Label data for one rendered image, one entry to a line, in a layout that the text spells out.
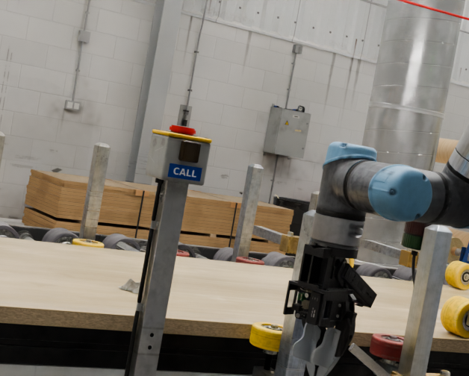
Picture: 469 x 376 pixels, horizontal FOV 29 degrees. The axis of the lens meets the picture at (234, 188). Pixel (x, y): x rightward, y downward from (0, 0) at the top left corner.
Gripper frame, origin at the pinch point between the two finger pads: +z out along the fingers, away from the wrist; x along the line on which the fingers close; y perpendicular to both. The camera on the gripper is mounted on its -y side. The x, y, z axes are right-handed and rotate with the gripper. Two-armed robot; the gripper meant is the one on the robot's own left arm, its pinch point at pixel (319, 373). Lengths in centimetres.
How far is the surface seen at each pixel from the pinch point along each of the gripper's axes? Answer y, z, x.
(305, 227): -3.3, -21.0, -10.2
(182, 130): 20.8, -33.1, -17.2
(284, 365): -2.9, 1.7, -9.0
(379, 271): -172, 5, -100
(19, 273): 10, -1, -66
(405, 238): -27.0, -21.0, -5.5
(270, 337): -10.3, 0.0, -18.5
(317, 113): -714, -81, -555
